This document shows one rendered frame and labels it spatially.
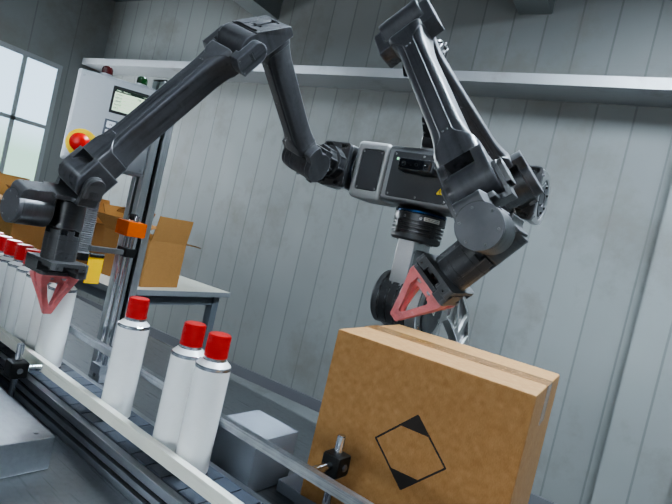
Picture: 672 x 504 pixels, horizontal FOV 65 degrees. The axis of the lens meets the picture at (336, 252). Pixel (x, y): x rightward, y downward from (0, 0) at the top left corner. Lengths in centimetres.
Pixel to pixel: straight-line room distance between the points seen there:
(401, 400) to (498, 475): 16
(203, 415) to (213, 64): 61
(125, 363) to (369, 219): 294
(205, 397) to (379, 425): 25
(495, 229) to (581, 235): 271
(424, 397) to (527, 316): 258
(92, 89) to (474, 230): 87
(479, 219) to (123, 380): 62
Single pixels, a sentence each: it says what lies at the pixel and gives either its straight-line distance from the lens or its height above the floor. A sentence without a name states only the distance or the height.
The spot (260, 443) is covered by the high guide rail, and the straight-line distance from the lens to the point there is 77.
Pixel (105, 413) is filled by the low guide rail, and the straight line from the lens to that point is 93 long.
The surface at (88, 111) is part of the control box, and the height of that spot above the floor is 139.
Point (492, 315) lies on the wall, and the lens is 337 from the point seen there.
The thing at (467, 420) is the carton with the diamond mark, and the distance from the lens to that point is 76.
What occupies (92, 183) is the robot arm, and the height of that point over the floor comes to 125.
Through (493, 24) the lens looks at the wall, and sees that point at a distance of 381.
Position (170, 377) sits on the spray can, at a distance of 82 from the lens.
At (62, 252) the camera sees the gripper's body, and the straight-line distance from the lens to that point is 102.
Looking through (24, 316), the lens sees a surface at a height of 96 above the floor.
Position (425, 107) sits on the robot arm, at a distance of 81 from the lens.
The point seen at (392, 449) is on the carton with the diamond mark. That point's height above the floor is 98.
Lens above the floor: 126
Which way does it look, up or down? 2 degrees down
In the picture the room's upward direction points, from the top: 13 degrees clockwise
